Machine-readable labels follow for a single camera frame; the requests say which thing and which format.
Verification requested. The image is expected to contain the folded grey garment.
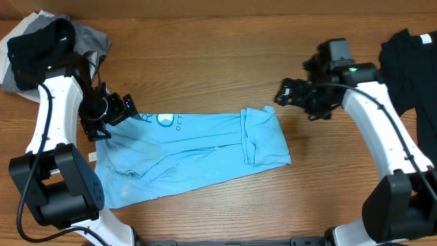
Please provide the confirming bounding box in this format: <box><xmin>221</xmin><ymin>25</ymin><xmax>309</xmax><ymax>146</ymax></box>
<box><xmin>1</xmin><ymin>11</ymin><xmax>112</xmax><ymax>96</ymax></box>

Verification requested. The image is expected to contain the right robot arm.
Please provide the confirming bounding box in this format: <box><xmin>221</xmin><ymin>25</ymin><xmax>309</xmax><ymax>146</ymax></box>
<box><xmin>275</xmin><ymin>78</ymin><xmax>436</xmax><ymax>245</ymax></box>

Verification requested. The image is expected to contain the light blue t-shirt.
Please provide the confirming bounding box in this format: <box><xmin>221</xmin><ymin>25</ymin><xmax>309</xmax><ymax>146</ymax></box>
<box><xmin>95</xmin><ymin>106</ymin><xmax>292</xmax><ymax>208</ymax></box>

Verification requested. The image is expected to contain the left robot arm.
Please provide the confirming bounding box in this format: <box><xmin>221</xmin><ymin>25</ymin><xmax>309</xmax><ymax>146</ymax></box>
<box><xmin>9</xmin><ymin>75</ymin><xmax>143</xmax><ymax>246</ymax></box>

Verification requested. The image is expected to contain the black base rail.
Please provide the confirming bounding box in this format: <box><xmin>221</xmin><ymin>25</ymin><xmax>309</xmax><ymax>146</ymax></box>
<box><xmin>134</xmin><ymin>237</ymin><xmax>335</xmax><ymax>246</ymax></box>

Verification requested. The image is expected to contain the folded black garment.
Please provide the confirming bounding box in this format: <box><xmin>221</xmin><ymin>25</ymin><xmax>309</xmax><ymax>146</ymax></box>
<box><xmin>7</xmin><ymin>18</ymin><xmax>75</xmax><ymax>91</ymax></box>

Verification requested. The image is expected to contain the black t-shirt on right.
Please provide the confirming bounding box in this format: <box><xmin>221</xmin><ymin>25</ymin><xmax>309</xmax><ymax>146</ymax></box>
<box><xmin>379</xmin><ymin>29</ymin><xmax>436</xmax><ymax>163</ymax></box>

